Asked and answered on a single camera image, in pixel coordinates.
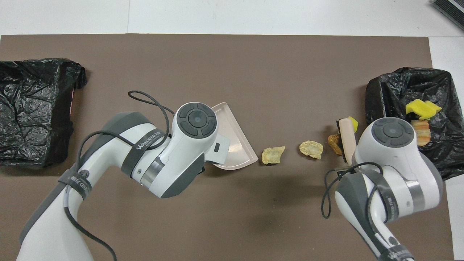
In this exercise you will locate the beige plastic dustpan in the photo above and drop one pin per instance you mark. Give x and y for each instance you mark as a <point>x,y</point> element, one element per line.
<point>235,145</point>

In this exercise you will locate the pale yellow food scrap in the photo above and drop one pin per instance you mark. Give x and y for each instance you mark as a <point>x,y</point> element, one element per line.
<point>311,149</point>
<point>273,155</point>

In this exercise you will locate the brown fried nugget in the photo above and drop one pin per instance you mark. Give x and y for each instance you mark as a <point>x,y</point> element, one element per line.
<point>333,141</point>

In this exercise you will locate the beige hand brush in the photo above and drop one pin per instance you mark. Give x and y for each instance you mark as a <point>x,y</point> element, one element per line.
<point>348,141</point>

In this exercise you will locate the yellow sponge piece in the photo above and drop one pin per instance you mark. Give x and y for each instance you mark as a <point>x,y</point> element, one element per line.
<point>434,107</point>
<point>417,108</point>
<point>353,124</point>

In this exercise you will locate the tan pastry piece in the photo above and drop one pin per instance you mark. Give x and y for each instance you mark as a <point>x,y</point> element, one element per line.
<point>421,134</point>

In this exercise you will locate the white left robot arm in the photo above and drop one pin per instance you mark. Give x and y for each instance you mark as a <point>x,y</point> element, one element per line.
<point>108,156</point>

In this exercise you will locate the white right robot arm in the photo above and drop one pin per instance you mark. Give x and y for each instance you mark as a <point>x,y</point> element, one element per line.
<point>391,156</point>

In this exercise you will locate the bin with black bag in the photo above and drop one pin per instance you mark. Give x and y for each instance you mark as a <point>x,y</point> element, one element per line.
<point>388,98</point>
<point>32,108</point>

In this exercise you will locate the brown table mat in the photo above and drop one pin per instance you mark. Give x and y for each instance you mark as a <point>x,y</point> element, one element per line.
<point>253,72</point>

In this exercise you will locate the black ribbed mat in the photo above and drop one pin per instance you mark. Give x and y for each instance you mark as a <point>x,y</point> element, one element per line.
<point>453,9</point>

